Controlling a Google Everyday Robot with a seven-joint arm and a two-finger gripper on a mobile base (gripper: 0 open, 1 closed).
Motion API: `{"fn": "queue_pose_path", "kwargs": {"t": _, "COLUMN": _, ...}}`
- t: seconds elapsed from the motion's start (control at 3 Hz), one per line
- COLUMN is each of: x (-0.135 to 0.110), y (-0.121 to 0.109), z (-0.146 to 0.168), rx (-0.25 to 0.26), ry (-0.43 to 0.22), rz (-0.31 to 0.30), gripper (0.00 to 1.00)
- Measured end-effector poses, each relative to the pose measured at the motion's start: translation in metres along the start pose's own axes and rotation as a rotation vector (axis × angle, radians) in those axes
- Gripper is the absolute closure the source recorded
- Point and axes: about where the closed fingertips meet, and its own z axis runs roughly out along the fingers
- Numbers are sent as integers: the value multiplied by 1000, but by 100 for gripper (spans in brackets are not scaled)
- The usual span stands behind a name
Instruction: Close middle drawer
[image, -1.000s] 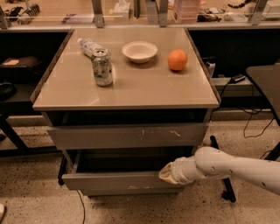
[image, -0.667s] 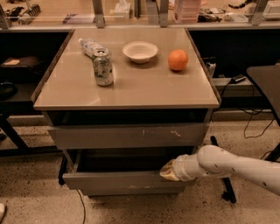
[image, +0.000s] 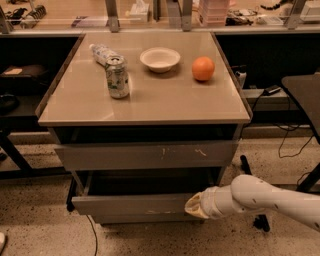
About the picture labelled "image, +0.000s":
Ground black floor cable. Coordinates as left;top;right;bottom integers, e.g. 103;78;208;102
273;123;316;160

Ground black device on shelf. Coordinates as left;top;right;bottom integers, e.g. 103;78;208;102
263;85;281;96

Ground dark side table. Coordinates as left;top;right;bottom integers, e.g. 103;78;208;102
281;73;320;194

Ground clear plastic water bottle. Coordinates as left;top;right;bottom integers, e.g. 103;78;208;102
89;44;117;66

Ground pink stacked trays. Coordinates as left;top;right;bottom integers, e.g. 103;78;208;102
198;0;230;27

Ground orange fruit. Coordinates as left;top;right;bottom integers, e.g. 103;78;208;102
192;56;215;81

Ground green white soda can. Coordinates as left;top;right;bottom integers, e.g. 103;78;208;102
105;56;129;99

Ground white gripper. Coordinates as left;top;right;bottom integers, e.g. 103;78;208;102
184;185;245;219

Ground white paper bowl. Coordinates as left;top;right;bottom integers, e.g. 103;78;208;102
140;47;181;73

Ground grey drawer cabinet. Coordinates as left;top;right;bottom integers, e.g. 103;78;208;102
37;32;251;224

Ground white tissue box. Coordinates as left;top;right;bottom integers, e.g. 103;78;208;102
129;0;150;22

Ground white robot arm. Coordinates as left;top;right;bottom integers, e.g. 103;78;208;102
185;174;320;231

